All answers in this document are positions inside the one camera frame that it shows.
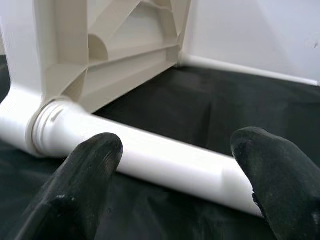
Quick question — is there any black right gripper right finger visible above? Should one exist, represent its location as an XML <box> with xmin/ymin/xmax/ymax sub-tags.
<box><xmin>229</xmin><ymin>126</ymin><xmax>320</xmax><ymax>240</ymax></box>

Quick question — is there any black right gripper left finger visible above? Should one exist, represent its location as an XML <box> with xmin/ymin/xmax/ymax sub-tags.
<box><xmin>4</xmin><ymin>132</ymin><xmax>125</xmax><ymax>240</ymax></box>

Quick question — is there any white plastic table leg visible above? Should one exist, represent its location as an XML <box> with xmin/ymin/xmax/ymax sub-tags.
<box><xmin>26</xmin><ymin>97</ymin><xmax>266</xmax><ymax>219</ymax></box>
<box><xmin>177</xmin><ymin>51</ymin><xmax>320</xmax><ymax>87</ymax></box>

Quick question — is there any white plastic table top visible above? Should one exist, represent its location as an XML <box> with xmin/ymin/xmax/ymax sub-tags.
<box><xmin>0</xmin><ymin>0</ymin><xmax>194</xmax><ymax>159</ymax></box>

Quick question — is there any black table cloth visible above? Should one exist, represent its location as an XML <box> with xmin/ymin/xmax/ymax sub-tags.
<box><xmin>0</xmin><ymin>53</ymin><xmax>320</xmax><ymax>240</ymax></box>

